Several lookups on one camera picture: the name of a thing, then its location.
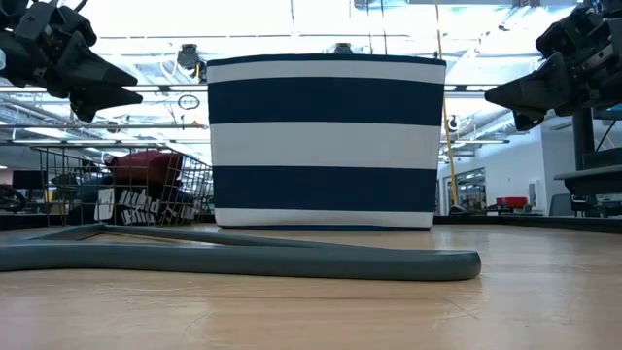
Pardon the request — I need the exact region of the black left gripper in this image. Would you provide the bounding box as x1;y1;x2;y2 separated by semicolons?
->
0;0;145;123

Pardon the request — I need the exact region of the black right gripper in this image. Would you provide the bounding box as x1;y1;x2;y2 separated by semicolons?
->
484;0;622;132

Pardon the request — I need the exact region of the maroon cloth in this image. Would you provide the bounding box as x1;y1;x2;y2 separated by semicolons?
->
105;150;184;189

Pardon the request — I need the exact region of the plain dark blue cloth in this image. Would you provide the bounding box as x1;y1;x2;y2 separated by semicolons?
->
75;173;121;200

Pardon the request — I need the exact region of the navy Puma print cloth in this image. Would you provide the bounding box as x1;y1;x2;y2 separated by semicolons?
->
67;184;198;227

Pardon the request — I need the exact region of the computer monitor with stand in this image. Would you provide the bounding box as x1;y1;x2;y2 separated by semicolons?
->
571;104;622;171

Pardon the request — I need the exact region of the grey monitor desk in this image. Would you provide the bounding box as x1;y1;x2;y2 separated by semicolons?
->
553;163;622;195

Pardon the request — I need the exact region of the red background object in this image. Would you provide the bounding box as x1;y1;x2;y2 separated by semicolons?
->
495;196;529;210

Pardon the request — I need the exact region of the grey background chair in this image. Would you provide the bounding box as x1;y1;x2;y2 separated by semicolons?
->
548;192;574;218

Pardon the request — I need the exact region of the navy white striped fabric bin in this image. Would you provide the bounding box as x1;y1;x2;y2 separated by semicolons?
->
206;52;447;231

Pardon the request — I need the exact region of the yellow hanging cable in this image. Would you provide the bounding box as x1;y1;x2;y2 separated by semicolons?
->
433;0;467;215

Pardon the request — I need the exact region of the wire mesh basket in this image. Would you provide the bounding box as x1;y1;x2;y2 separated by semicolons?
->
33;145;215;228

